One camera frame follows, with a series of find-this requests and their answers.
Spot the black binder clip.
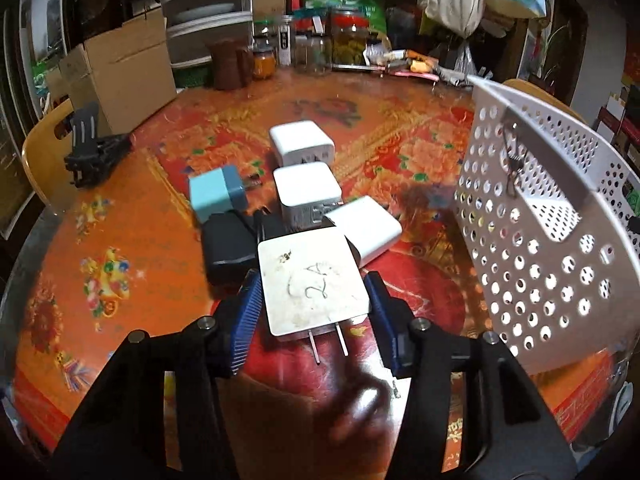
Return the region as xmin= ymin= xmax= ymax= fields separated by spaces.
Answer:
xmin=500 ymin=119 xmax=527 ymax=202

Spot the pile of small packets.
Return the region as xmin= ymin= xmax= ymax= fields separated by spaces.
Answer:
xmin=367 ymin=47 xmax=476 ymax=86

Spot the wooden chair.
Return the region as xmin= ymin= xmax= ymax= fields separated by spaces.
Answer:
xmin=501 ymin=79 xmax=586 ymax=123
xmin=21 ymin=99 xmax=76 ymax=211

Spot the empty glass jar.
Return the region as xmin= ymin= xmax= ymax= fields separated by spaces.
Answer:
xmin=294 ymin=34 xmax=333 ymax=75

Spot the small jar with orange contents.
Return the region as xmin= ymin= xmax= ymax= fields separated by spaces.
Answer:
xmin=252 ymin=35 xmax=277 ymax=81

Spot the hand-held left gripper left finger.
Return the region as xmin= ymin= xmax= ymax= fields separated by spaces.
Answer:
xmin=50 ymin=269 xmax=266 ymax=480

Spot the black charger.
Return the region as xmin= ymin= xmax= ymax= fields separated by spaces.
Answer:
xmin=200 ymin=209 xmax=286 ymax=286

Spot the large glass pickle jar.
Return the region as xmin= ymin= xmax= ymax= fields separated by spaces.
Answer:
xmin=330 ymin=6 xmax=371 ymax=68

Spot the light blue charger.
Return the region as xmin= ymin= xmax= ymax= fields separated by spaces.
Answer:
xmin=188 ymin=165 xmax=262 ymax=224

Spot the white charger with handwritten mark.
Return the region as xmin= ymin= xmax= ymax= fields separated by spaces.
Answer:
xmin=256 ymin=229 xmax=372 ymax=365

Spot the grey plastic drawer unit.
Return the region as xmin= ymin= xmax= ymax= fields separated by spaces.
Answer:
xmin=159 ymin=0 xmax=254 ymax=88

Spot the black folding phone stand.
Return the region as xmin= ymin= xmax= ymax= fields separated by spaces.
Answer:
xmin=63 ymin=102 xmax=134 ymax=189

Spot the brown ceramic pitcher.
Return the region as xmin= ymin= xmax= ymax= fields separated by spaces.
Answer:
xmin=206 ymin=37 xmax=255 ymax=92

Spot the white bottle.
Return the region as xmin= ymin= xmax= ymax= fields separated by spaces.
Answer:
xmin=277 ymin=16 xmax=294 ymax=67

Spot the cardboard box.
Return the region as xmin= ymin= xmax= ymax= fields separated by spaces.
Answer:
xmin=46 ymin=7 xmax=179 ymax=137

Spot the white perforated plastic basket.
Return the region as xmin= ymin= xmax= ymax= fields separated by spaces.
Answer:
xmin=454 ymin=75 xmax=640 ymax=376

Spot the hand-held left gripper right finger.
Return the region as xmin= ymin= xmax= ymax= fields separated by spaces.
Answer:
xmin=362 ymin=271 xmax=581 ymax=480

